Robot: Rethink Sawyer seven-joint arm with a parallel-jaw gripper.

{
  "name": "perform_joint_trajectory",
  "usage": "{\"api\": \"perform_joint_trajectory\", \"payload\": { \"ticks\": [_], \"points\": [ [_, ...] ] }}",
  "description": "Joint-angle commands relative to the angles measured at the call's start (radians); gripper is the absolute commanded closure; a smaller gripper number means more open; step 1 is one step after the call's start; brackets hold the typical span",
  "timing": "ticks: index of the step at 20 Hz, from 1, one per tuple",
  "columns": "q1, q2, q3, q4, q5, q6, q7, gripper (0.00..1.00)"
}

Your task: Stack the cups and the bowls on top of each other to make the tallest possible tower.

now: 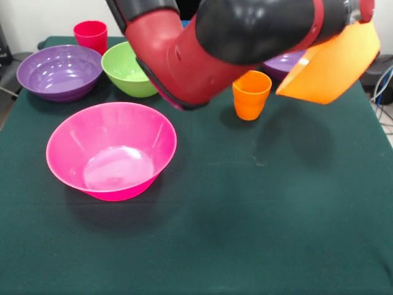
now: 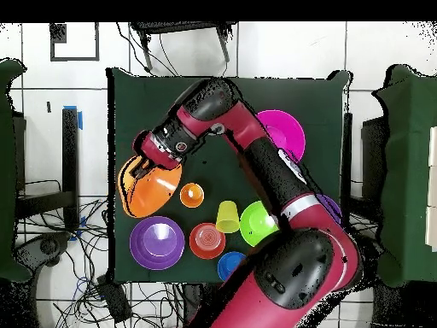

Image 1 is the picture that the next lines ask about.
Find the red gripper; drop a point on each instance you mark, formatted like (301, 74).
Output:
(365, 9)

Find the large orange bowl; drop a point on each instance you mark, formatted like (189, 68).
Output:
(334, 67)

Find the orange cup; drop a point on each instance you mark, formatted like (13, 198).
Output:
(250, 101)

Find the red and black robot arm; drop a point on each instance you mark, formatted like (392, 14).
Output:
(215, 46)

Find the purple bowl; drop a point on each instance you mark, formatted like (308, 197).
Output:
(279, 66)
(58, 73)

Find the green bowl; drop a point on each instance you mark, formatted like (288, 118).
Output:
(122, 70)

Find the dark green table cloth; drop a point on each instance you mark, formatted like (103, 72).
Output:
(215, 230)

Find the red cup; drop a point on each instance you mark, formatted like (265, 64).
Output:
(90, 35)

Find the pink bowl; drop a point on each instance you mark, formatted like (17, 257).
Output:
(116, 172)

